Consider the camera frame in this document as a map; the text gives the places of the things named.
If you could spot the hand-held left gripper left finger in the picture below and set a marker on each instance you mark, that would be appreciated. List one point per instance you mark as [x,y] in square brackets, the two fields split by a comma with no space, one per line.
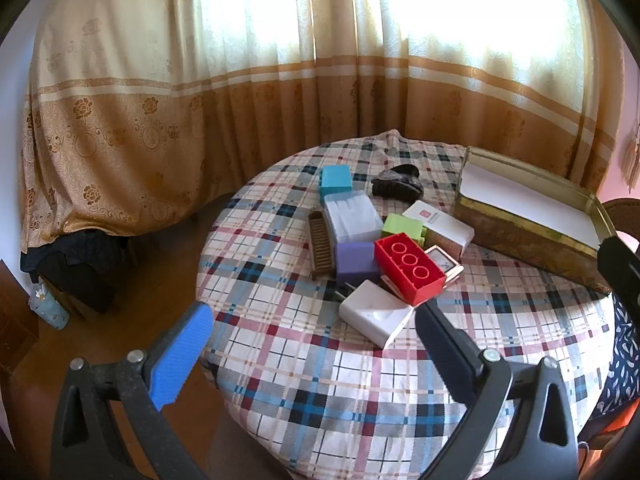
[182,355]

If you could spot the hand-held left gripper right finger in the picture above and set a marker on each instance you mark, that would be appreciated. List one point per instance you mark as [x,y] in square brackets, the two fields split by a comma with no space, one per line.
[445,355]

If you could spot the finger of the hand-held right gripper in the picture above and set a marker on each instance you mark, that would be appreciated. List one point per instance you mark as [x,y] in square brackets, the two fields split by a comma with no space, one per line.
[625,275]

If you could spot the red plastic block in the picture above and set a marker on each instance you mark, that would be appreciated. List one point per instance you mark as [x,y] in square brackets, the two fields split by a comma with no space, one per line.
[407,265]

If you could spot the gold metal tin box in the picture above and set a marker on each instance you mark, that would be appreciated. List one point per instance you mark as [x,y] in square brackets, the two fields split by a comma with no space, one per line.
[525,240]

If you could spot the purple plastic block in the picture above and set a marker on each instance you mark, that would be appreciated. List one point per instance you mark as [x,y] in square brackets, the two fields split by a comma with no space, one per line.
[355,262]

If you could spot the green plastic block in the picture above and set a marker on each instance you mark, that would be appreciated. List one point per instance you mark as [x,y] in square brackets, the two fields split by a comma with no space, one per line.
[400,225]

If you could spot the brown wooden comb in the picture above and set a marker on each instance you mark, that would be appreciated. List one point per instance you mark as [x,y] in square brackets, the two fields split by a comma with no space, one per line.
[320,245]

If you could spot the black sequined hair clip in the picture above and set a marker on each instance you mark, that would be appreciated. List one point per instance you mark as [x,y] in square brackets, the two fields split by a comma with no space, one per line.
[395,185]

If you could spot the teal plastic block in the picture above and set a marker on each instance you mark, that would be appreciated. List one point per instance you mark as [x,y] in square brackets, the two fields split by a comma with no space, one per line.
[335,180]

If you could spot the white charger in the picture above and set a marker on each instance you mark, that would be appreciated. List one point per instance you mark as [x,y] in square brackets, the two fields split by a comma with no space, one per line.
[375,312]

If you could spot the navy patterned cushion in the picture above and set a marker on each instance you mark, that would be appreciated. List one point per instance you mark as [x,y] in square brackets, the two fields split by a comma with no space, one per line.
[622,360]

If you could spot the beige curtain tassel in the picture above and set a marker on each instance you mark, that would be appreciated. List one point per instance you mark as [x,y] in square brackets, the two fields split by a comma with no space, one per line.
[632,160]

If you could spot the plaid tablecloth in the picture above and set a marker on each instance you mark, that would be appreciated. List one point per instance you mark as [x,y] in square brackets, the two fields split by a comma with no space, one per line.
[300,385]

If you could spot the white paper liner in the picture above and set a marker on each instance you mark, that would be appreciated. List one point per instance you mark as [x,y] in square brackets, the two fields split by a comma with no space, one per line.
[525,200]

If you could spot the white box with red label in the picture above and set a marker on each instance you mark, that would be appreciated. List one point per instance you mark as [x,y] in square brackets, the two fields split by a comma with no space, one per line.
[445,230]

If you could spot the dark cloth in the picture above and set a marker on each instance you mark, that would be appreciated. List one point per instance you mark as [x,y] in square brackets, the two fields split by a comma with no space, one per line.
[75,270]

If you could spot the orange cloth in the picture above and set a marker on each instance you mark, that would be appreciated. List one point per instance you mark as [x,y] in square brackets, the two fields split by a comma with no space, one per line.
[615,435]

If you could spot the clear plastic box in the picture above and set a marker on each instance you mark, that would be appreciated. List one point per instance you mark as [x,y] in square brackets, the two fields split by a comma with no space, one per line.
[352,217]

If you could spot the brown wooden cabinet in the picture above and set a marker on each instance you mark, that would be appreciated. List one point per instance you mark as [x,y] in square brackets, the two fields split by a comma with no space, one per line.
[15,310]

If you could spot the beige and orange curtain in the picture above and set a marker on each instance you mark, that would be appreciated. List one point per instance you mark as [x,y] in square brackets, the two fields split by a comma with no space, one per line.
[250,110]

